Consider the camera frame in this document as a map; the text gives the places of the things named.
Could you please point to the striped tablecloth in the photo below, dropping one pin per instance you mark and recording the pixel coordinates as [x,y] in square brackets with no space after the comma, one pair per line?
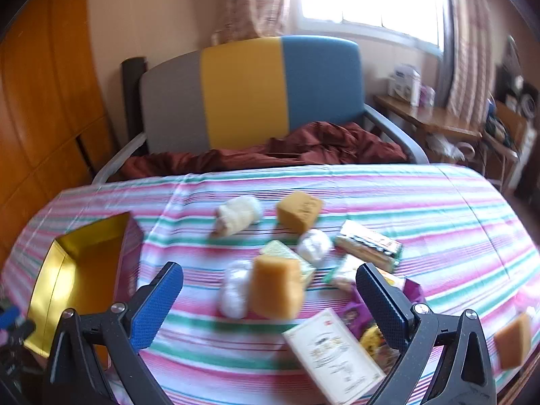
[443,219]

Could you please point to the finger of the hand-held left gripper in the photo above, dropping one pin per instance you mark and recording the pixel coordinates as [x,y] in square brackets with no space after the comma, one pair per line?
[9,318]

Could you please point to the pink jar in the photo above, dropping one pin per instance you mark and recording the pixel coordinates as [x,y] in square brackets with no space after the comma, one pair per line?
[427,96]

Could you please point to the white carton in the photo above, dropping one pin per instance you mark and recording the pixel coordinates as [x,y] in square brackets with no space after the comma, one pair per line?
[333,358]

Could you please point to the cluttered shelf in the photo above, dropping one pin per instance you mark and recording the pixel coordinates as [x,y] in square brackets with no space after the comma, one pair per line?
[514,114]

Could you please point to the gold-lined gift box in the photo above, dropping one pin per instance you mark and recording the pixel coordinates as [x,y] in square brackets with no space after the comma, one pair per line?
[80,270]

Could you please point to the yellow dark snack packet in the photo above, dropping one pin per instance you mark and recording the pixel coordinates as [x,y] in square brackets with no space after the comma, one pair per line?
[375,344]

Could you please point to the wooden wardrobe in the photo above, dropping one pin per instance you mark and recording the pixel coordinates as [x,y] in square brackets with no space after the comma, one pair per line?
[42,114]

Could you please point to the wooden side table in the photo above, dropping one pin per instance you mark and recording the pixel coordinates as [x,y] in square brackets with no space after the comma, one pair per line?
[426,118]

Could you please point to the dark red blanket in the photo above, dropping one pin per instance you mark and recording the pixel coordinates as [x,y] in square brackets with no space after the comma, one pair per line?
[295,147]

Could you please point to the dark striped snack packet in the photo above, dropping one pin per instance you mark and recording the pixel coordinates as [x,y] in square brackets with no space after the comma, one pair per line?
[367,244]

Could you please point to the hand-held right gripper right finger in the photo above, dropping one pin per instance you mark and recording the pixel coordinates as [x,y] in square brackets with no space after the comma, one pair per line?
[384,303]

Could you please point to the pink patterned curtain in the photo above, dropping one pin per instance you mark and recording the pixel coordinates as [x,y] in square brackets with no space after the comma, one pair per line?
[253,0]
[466,50]

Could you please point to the white plastic bag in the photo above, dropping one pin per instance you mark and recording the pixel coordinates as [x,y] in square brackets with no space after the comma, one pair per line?
[443,145]

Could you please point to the white towel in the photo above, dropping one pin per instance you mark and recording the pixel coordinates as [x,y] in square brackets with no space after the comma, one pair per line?
[238,215]

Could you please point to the grey yellow blue chair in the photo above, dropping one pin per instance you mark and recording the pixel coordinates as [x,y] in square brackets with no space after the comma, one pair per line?
[240,93]

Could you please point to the white cotton pack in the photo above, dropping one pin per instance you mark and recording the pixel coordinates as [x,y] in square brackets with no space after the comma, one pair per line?
[314,247]
[234,289]

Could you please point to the white printed box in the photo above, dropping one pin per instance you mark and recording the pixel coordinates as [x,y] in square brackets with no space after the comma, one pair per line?
[404,84]

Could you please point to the purple picture snack packet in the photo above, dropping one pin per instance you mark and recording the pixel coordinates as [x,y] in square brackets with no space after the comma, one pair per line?
[356,316]

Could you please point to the small green carton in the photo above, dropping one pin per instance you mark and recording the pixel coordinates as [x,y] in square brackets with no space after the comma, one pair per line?
[291,255]

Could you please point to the yellow sponge block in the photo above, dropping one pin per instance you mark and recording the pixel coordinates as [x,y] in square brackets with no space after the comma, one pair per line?
[299,211]
[276,289]
[512,341]

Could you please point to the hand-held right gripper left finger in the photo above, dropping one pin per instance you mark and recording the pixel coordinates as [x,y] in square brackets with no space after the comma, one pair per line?
[156,303]

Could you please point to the green-ended cracker packet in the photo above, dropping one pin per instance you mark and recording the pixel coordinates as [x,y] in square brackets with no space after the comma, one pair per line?
[344,274]

